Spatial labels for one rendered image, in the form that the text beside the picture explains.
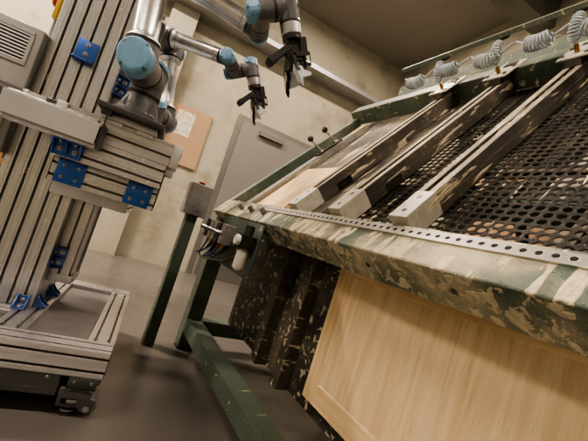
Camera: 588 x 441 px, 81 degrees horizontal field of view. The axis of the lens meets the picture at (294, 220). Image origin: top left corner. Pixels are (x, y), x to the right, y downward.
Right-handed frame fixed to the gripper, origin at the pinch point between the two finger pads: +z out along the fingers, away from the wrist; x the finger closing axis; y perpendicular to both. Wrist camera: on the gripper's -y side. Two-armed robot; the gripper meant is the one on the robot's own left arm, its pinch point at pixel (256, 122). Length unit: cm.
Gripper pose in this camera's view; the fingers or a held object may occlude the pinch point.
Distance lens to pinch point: 201.7
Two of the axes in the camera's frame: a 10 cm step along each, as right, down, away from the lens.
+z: 1.4, 9.8, 1.1
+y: 9.3, -1.7, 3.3
